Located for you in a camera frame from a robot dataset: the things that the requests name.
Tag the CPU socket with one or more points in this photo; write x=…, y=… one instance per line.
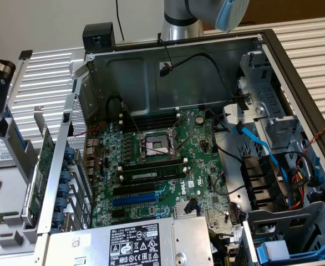
x=157, y=144

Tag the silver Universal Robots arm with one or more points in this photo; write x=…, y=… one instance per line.
x=176, y=27

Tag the silver chipset heat sink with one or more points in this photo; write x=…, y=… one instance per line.
x=179, y=210

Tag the blue plastic disk bracket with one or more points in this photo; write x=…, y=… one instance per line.
x=262, y=253

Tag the black expansion slot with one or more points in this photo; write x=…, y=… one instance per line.
x=134, y=189

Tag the thin metal locking lever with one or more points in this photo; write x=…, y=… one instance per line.
x=131, y=117

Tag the grey metal disk cage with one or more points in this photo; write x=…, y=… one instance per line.
x=290, y=219

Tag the green Dell motherboard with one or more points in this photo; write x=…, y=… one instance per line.
x=207, y=160

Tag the blue card retention clip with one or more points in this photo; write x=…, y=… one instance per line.
x=58, y=219
x=66, y=176
x=61, y=203
x=71, y=154
x=64, y=190

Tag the blue disk caddy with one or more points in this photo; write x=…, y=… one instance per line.
x=21, y=140

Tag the small black clip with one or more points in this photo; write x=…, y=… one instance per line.
x=25, y=54

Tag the open metal PC case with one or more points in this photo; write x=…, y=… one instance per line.
x=134, y=83

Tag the silver metal disk bay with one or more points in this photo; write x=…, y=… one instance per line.
x=270, y=94

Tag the round coin battery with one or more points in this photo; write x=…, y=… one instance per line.
x=200, y=120

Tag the RAM stick with white label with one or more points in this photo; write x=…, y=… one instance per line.
x=151, y=174

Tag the black plastic box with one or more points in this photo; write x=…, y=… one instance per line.
x=98, y=36

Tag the metal socket cover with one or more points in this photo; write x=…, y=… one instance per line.
x=176, y=138

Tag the grey parts rack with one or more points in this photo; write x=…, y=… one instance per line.
x=10, y=194

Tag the black plastic fan shroud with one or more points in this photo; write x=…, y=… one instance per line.
x=256, y=177

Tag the silver power supply unit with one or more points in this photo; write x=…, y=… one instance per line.
x=90, y=249

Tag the green graphics card black shroud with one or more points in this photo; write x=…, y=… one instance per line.
x=41, y=171

